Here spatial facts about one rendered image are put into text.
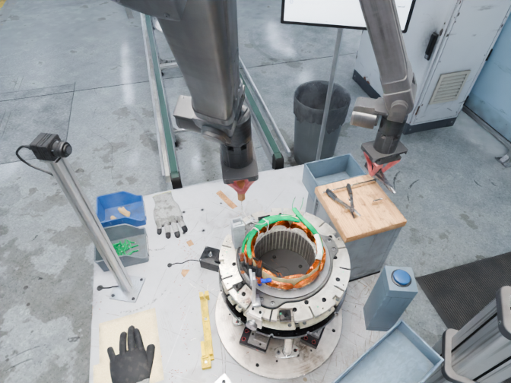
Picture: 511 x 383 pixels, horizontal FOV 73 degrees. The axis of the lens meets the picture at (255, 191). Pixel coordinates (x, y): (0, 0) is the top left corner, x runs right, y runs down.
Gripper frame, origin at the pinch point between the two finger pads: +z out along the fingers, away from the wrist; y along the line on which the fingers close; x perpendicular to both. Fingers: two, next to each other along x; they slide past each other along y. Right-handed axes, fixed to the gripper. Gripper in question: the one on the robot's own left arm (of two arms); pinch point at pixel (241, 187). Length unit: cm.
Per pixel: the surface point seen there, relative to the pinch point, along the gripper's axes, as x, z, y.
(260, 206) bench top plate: 7, 56, -34
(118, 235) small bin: -46, 50, -25
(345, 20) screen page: 51, 15, -92
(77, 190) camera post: -37.2, 4.8, -8.7
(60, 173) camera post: -37.6, -2.3, -7.7
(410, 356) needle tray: 32, 27, 31
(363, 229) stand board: 31.9, 25.8, -0.8
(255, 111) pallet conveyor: 13, 64, -102
